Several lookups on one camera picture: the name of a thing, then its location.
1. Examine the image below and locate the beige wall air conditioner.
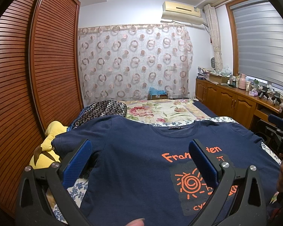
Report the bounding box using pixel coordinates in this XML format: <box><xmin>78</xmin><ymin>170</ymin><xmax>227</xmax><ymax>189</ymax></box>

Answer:
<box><xmin>161</xmin><ymin>1</ymin><xmax>203</xmax><ymax>25</ymax></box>

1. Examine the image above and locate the navy blue bed sheet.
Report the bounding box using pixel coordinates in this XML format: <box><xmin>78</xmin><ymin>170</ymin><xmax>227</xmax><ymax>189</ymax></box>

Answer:
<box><xmin>193</xmin><ymin>101</ymin><xmax>217</xmax><ymax>117</ymax></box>

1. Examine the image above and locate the circle-patterned sheer curtain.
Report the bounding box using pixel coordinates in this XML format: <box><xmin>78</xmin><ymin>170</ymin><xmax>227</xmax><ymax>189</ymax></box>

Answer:
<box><xmin>78</xmin><ymin>24</ymin><xmax>193</xmax><ymax>105</ymax></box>

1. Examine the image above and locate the grey window blind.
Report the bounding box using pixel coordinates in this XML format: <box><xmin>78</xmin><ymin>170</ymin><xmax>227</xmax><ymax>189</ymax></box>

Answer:
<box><xmin>230</xmin><ymin>0</ymin><xmax>283</xmax><ymax>87</ymax></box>

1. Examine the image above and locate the small white desk fan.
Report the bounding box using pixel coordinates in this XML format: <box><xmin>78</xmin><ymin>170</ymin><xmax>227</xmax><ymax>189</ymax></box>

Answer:
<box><xmin>210</xmin><ymin>57</ymin><xmax>216</xmax><ymax>69</ymax></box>

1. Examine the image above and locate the floral pink bed quilt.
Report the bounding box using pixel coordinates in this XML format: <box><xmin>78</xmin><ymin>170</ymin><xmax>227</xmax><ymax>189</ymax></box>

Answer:
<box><xmin>123</xmin><ymin>99</ymin><xmax>209</xmax><ymax>124</ymax></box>

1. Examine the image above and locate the navy blue printed t-shirt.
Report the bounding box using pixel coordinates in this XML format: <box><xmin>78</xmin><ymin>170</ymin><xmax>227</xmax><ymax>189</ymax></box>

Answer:
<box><xmin>52</xmin><ymin>116</ymin><xmax>280</xmax><ymax>225</ymax></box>

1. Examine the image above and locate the left hand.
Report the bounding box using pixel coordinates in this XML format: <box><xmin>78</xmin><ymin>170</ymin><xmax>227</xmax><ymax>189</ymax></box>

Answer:
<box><xmin>126</xmin><ymin>218</ymin><xmax>145</xmax><ymax>226</ymax></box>

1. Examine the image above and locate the cardboard box with blue bag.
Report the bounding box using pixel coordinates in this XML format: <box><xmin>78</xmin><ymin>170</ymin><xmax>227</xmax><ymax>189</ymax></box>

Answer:
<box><xmin>148</xmin><ymin>87</ymin><xmax>168</xmax><ymax>100</ymax></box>

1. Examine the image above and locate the cardboard box on sideboard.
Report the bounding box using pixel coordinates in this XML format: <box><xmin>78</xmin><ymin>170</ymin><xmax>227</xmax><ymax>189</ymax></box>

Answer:
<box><xmin>208</xmin><ymin>73</ymin><xmax>229</xmax><ymax>84</ymax></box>

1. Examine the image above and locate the pink jug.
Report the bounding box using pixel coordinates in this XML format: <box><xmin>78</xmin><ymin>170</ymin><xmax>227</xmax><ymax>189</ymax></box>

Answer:
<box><xmin>238</xmin><ymin>74</ymin><xmax>246</xmax><ymax>90</ymax></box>

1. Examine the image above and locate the beige tied window curtain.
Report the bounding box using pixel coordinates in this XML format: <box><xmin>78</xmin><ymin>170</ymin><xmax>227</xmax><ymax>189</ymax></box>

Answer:
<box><xmin>204</xmin><ymin>4</ymin><xmax>223</xmax><ymax>71</ymax></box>

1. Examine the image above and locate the dark circle-patterned folded cloth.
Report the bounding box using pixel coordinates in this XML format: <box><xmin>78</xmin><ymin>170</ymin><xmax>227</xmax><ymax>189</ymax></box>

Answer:
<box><xmin>67</xmin><ymin>100</ymin><xmax>127</xmax><ymax>131</ymax></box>

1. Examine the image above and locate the blue floral white blanket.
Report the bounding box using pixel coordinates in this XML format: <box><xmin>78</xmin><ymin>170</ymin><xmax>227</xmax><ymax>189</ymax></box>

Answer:
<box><xmin>52</xmin><ymin>116</ymin><xmax>281</xmax><ymax>224</ymax></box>

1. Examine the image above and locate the brown louvered wardrobe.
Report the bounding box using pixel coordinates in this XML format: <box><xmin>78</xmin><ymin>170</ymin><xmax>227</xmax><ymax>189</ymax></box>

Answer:
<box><xmin>0</xmin><ymin>0</ymin><xmax>83</xmax><ymax>216</ymax></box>

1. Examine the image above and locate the wooden sideboard cabinet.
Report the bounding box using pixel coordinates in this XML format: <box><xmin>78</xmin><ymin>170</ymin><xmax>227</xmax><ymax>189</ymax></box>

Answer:
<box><xmin>195</xmin><ymin>79</ymin><xmax>283</xmax><ymax>131</ymax></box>

